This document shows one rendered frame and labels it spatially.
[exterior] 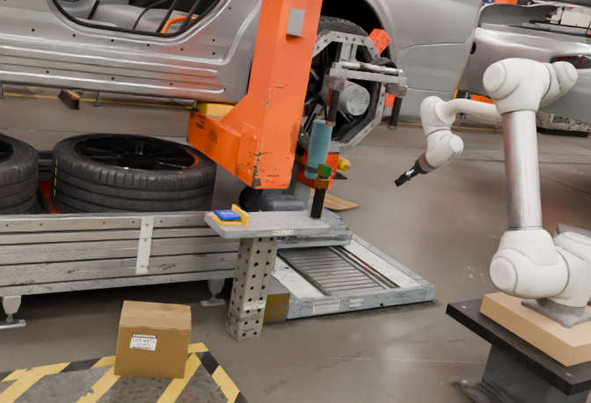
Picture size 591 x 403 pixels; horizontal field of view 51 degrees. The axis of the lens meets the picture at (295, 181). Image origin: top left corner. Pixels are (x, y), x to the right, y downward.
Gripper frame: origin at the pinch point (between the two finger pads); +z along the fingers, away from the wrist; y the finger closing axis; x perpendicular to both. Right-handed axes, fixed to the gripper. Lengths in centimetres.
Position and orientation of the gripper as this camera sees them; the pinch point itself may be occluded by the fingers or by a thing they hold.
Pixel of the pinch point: (400, 180)
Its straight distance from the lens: 286.1
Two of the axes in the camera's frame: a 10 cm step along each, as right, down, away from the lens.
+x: -4.3, -8.8, 1.9
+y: 8.1, -2.9, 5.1
